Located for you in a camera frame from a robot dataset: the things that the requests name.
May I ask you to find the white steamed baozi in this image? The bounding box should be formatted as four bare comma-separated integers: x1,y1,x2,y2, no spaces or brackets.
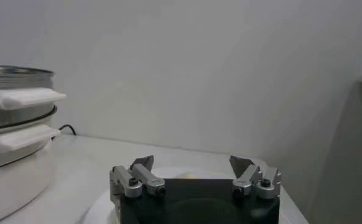
174,170,201,180

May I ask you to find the white round plate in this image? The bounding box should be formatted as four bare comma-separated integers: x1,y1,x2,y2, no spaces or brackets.
83,166,291,224

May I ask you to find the white electric cooker pot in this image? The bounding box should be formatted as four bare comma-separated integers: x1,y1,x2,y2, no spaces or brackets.
0,105,62,224

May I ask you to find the black cooker power cord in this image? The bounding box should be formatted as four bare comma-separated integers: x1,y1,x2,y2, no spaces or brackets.
51,124,77,141

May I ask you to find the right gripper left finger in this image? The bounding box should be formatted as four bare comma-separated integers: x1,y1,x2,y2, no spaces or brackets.
109,155,167,202

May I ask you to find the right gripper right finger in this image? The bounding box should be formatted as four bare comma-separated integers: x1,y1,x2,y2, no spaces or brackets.
229,155,282,200

